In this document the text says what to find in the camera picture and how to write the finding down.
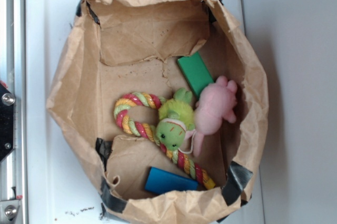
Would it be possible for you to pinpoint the green plush animal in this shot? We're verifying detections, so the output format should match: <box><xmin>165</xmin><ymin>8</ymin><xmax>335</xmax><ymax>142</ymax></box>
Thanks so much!
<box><xmin>155</xmin><ymin>87</ymin><xmax>195</xmax><ymax>151</ymax></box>

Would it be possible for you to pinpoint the pink plush animal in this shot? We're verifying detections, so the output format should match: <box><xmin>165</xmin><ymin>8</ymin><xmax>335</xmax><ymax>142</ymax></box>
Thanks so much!
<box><xmin>187</xmin><ymin>76</ymin><xmax>237</xmax><ymax>157</ymax></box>

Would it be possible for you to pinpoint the green rectangular block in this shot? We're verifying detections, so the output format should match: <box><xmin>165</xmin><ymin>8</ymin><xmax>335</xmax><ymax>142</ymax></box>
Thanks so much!
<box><xmin>177</xmin><ymin>52</ymin><xmax>214</xmax><ymax>99</ymax></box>

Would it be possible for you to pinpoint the brown paper bag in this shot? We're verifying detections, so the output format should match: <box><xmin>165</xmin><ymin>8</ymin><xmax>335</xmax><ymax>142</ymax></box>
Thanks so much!
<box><xmin>46</xmin><ymin>0</ymin><xmax>269</xmax><ymax>223</ymax></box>

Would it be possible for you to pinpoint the blue rectangular block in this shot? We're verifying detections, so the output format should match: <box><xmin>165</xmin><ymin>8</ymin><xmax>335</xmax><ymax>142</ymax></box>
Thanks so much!
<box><xmin>145</xmin><ymin>167</ymin><xmax>198</xmax><ymax>194</ymax></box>

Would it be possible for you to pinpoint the multicoloured rope toy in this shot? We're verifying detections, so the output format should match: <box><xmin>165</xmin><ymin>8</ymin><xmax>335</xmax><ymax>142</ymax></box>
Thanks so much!
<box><xmin>113</xmin><ymin>92</ymin><xmax>215</xmax><ymax>190</ymax></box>

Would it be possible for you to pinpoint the black metal bracket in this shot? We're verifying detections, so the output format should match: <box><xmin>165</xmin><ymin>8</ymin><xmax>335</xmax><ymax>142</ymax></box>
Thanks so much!
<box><xmin>0</xmin><ymin>83</ymin><xmax>15</xmax><ymax>162</ymax></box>

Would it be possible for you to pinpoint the aluminium frame rail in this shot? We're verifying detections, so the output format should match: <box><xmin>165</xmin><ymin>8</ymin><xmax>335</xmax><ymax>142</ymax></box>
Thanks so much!
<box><xmin>1</xmin><ymin>0</ymin><xmax>28</xmax><ymax>223</ymax></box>

